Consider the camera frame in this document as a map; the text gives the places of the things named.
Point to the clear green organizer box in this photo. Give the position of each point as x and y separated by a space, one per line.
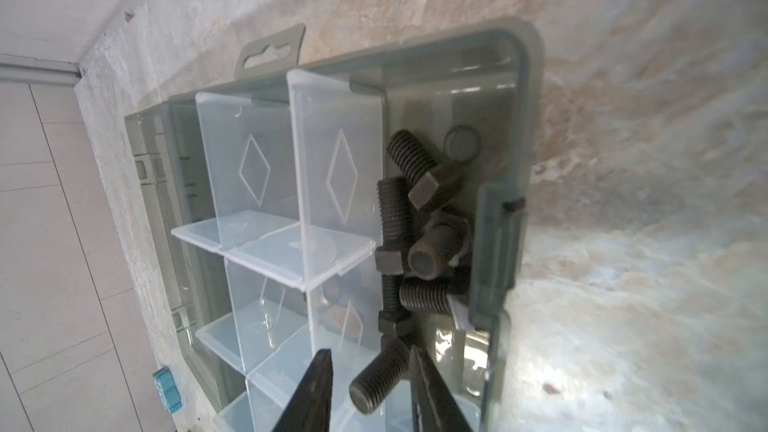
262 199

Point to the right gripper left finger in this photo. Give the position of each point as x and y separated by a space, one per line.
309 409

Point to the blue robot sticker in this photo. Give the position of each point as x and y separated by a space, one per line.
167 390

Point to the black hex bolt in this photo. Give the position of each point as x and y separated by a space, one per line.
393 319
369 389

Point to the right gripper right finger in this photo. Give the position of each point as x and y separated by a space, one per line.
432 403

